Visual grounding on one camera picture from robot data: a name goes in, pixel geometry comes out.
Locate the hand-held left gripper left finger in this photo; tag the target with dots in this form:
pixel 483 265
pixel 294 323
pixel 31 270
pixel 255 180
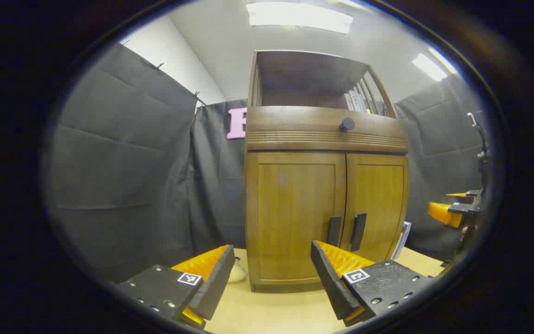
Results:
pixel 216 287

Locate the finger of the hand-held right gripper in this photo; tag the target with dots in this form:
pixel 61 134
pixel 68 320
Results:
pixel 471 195
pixel 443 212

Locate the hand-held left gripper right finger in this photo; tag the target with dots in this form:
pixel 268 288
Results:
pixel 329 283

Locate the wooden double-door shoe cabinet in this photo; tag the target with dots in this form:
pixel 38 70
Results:
pixel 304 79

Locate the wooden cabinet drawer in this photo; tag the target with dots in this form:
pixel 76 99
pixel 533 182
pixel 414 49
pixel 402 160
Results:
pixel 290 123

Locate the cream plush toy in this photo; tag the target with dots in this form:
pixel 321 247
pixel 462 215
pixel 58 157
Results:
pixel 238 274

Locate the white booklet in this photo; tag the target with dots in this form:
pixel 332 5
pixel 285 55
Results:
pixel 403 239

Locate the small ceiling light panel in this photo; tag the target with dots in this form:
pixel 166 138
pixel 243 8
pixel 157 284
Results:
pixel 429 67

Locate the black round drawer knob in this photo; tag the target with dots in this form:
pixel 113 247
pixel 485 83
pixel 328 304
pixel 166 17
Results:
pixel 346 124

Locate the white small box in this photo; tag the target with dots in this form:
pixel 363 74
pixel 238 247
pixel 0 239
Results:
pixel 355 101
pixel 364 102

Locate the tan small box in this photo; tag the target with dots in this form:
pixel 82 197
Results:
pixel 347 103

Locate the black backdrop cloth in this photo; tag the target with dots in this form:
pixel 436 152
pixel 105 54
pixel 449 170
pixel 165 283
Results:
pixel 123 162

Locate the large ceiling light panel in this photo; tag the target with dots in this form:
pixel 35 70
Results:
pixel 299 16

